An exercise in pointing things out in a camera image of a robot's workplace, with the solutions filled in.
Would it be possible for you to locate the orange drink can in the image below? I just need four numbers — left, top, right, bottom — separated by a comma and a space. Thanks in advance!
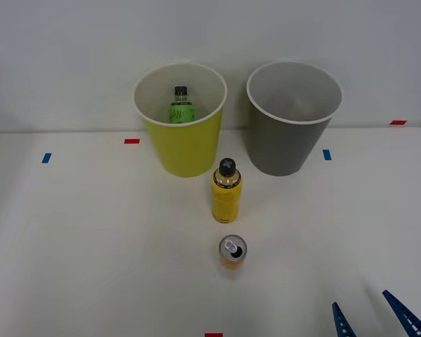
218, 234, 248, 271

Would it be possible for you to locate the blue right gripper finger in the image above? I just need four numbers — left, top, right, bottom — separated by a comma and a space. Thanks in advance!
382, 289, 421, 337
331, 301, 357, 337

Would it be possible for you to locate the grey plastic bin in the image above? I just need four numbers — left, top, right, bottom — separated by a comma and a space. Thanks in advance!
246, 60, 343, 178

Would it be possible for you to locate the green label plastic bottle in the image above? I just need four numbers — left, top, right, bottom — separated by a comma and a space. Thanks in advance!
167, 86, 197, 125

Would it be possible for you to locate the yellow label plastic bottle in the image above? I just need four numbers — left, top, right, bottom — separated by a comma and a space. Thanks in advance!
210, 157, 243, 225

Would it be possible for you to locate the yellow-green plastic bin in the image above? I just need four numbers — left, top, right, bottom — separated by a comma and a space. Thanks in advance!
132, 62, 228, 178

